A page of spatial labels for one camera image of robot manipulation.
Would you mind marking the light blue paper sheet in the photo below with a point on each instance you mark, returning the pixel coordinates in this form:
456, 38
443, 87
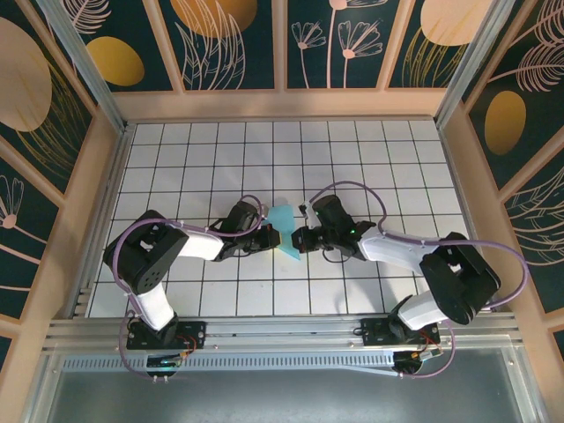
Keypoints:
282, 218

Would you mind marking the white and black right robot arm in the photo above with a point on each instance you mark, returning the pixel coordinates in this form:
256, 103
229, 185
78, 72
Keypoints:
418, 313

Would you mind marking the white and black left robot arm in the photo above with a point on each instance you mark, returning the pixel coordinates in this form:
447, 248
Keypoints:
154, 308

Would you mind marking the grey metal sheet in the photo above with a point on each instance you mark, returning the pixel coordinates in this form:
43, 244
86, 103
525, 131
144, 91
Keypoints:
282, 396

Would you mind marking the small circuit board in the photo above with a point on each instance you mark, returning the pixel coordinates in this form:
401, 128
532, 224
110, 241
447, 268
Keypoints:
418, 356
164, 362

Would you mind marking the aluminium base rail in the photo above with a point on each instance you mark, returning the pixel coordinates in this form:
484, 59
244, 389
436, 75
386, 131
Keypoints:
282, 330

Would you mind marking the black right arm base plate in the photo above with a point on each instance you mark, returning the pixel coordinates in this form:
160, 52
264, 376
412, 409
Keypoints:
372, 330

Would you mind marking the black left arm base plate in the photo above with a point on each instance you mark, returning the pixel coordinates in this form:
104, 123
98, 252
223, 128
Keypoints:
194, 328

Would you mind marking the aluminium side rail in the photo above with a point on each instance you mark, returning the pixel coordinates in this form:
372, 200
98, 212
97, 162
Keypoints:
105, 211
460, 176

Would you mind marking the aluminium corner post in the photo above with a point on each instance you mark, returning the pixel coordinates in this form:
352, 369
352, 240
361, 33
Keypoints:
473, 66
91, 75

